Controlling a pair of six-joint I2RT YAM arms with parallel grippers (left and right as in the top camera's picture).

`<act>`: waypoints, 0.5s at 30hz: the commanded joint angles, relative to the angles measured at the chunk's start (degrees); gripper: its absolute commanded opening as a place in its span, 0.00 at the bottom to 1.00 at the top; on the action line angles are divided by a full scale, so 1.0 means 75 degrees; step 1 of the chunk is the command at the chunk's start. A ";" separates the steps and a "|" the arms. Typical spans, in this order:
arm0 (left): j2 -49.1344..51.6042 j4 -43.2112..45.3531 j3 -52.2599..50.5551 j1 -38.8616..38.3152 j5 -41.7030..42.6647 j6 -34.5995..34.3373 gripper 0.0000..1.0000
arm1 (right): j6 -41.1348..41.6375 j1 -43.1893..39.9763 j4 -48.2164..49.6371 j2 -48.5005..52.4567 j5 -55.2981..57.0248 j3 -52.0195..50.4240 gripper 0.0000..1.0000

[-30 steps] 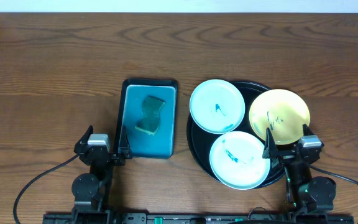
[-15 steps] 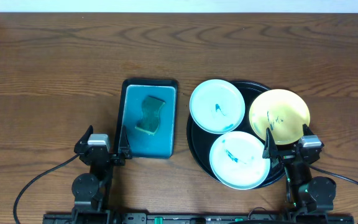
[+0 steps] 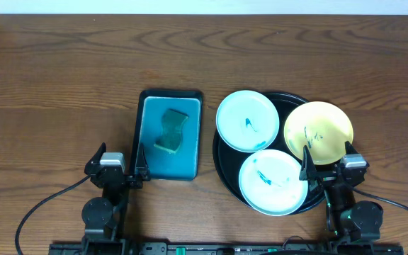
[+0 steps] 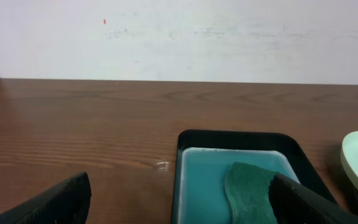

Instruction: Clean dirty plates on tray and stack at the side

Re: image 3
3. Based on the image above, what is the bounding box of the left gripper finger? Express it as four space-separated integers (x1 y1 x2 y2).
135 143 151 181
84 142 106 175

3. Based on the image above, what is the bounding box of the rectangular tray with blue water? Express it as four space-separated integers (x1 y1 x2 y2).
129 89 203 181

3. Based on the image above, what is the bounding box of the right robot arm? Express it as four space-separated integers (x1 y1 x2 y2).
299 141 383 254

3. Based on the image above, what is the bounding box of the round black tray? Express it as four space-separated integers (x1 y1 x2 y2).
212 92 325 215

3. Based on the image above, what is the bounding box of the yellow plate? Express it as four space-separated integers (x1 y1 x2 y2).
284 101 354 165

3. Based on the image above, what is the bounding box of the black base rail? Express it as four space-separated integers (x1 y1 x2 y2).
48 242 404 255

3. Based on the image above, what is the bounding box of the light blue plate bottom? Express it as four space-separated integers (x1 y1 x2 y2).
238 149 308 216

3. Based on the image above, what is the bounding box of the light blue plate top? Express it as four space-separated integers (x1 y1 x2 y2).
215 90 280 153

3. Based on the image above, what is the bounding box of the light blue plate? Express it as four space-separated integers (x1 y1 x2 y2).
238 149 308 216
215 90 280 153

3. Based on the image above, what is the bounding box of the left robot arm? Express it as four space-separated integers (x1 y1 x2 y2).
81 144 151 255

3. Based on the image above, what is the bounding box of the green yellow sponge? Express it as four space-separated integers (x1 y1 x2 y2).
154 109 188 154

